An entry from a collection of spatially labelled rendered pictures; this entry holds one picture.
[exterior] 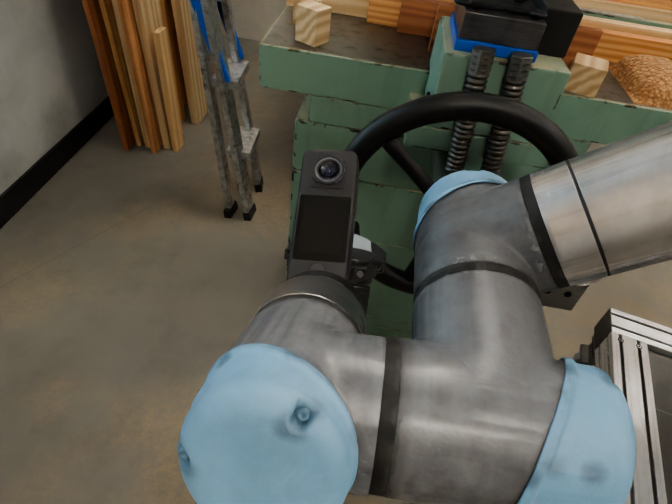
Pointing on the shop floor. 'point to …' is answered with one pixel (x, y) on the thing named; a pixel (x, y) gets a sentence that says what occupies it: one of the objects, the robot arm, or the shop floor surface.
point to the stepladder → (241, 146)
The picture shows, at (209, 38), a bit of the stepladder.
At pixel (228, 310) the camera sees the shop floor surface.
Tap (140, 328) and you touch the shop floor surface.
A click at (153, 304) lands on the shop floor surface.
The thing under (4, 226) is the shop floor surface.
